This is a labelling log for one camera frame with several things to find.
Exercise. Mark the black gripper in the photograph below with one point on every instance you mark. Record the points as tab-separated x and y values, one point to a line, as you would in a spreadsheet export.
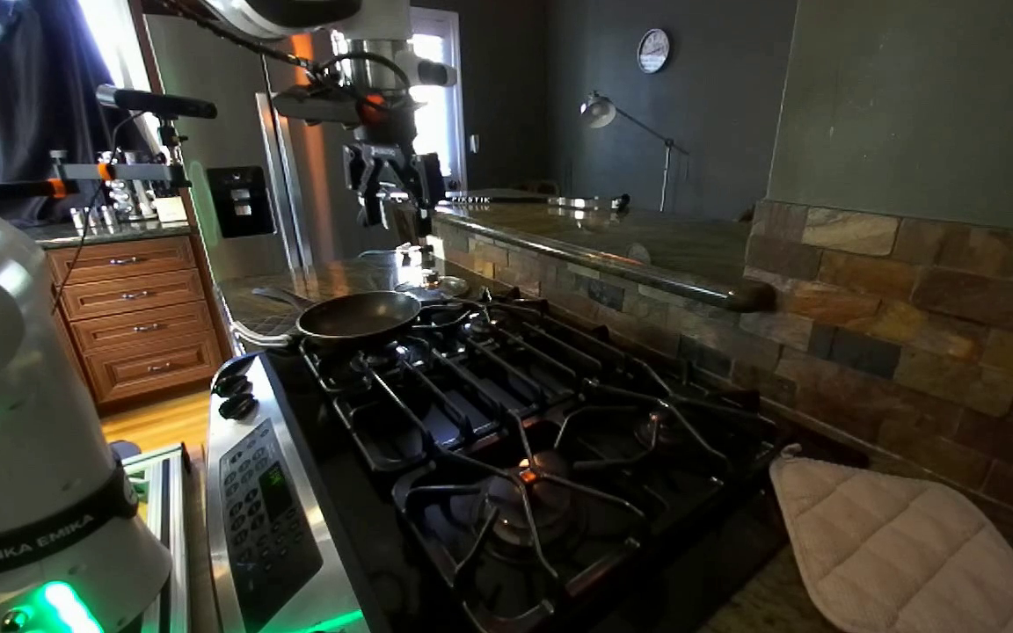
396	181

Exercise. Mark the dark nonstick frying pan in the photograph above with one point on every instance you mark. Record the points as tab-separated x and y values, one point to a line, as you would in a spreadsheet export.
354	318

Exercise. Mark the black gas stove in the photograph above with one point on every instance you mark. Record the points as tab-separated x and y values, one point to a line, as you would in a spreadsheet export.
474	411

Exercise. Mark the black stove knob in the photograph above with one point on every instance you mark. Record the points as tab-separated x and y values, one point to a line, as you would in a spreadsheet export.
234	386

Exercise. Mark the bright window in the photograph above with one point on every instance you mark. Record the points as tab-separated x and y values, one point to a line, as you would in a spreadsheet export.
438	94

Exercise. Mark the granite counter ledge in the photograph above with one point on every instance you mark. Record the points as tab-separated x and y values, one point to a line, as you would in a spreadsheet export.
633	239

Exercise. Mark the silver desk lamp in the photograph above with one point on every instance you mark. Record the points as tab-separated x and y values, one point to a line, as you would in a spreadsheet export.
599	112

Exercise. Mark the wooden drawer cabinet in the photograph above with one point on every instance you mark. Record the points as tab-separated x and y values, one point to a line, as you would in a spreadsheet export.
141	318

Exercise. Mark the black curtain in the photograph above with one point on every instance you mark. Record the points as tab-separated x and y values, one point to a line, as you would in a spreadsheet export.
14	82

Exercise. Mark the stone tile backsplash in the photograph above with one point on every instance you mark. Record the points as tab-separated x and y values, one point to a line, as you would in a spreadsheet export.
881	318

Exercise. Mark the beige quilted pot holder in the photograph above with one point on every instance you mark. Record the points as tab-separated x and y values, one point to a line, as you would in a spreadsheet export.
904	549

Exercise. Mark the black wall switch plate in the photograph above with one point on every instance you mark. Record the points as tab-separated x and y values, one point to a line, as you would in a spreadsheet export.
239	202

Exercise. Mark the black camera on stand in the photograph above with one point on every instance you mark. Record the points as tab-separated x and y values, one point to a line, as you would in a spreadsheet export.
157	102

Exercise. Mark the round wall clock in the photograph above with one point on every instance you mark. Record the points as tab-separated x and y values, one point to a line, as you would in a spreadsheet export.
651	51

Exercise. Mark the aluminium robot stand frame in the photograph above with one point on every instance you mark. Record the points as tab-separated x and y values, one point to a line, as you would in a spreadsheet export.
160	529

